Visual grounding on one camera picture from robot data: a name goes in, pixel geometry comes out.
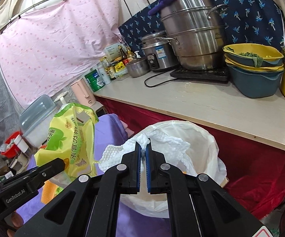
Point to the stacked steel steamer pot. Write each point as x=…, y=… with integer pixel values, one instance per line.
x=196, y=32

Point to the pink hanging sheet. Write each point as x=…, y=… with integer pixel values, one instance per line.
x=47, y=49

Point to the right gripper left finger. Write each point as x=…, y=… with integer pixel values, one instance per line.
x=88, y=206

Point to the yellow seasoning packet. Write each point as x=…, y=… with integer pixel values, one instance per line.
x=119, y=66

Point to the white slim bottle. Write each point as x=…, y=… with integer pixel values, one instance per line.
x=104, y=74

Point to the red velvet counter skirt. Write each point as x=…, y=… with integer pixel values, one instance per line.
x=256, y=172

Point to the white paper towel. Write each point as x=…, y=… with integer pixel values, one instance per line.
x=132, y=148

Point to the purple table cloth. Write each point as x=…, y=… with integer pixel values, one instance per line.
x=111, y=130

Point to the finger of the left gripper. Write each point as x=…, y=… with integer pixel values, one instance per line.
x=40, y=174

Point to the yellow green snack bag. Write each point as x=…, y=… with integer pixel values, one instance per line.
x=71, y=138

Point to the clear food container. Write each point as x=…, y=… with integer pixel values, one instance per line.
x=122, y=74

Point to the orange snack wrapper bag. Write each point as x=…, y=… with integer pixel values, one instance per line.
x=49, y=191

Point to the small steel bowl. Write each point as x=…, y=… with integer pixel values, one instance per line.
x=138, y=67

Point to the navy patterned cloth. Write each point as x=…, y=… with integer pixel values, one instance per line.
x=246, y=21

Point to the white box on counter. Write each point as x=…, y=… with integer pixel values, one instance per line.
x=113, y=51

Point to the red plastic basin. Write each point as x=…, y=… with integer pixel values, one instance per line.
x=8, y=148

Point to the green tin can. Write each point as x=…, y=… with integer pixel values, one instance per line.
x=94, y=80

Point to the black induction cooktop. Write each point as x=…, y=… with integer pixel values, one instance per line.
x=220, y=75

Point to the white cup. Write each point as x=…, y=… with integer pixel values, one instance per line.
x=21, y=144

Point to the steel rice cooker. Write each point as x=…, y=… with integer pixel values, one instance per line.
x=159, y=52

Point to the pink electric kettle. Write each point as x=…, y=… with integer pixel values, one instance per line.
x=83, y=93

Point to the left hand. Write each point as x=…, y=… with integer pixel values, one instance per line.
x=17, y=222

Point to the dark soy sauce bottle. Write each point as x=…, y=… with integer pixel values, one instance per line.
x=124, y=58

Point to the grey lidded dish rack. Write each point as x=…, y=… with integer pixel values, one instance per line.
x=35, y=120

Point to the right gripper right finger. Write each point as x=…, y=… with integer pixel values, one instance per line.
x=197, y=205

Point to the white trash bag bin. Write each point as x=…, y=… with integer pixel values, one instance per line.
x=203, y=152

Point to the white glass kettle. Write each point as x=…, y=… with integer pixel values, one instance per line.
x=61, y=98

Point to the yellow blue stacked basins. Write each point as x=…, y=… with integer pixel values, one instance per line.
x=256, y=69

